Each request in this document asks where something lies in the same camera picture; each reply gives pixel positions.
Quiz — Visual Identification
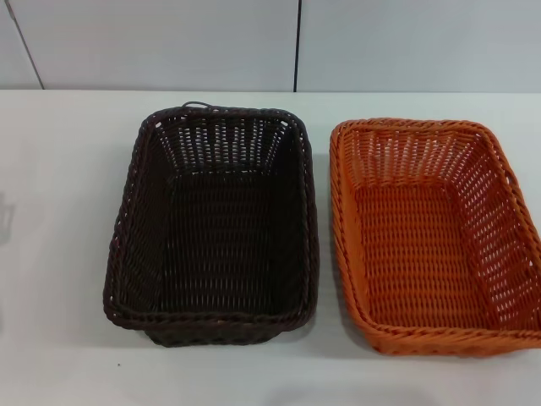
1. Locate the orange woven basket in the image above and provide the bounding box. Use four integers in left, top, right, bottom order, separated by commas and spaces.
329, 118, 541, 355

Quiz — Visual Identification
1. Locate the dark brown woven basket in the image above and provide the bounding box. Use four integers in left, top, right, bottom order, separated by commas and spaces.
102, 104, 319, 348

